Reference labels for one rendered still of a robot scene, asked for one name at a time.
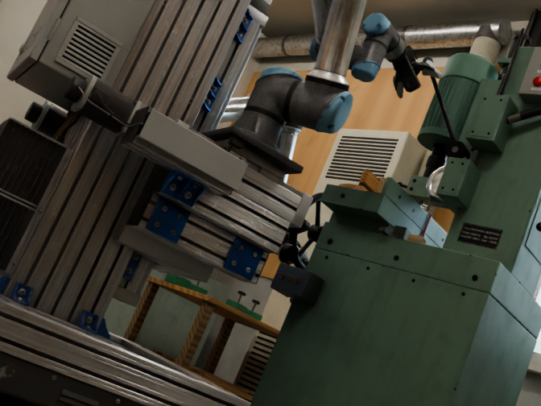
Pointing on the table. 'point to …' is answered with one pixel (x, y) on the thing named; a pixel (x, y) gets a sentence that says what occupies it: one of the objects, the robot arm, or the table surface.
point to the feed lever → (456, 149)
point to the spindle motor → (455, 97)
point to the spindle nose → (438, 158)
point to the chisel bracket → (416, 185)
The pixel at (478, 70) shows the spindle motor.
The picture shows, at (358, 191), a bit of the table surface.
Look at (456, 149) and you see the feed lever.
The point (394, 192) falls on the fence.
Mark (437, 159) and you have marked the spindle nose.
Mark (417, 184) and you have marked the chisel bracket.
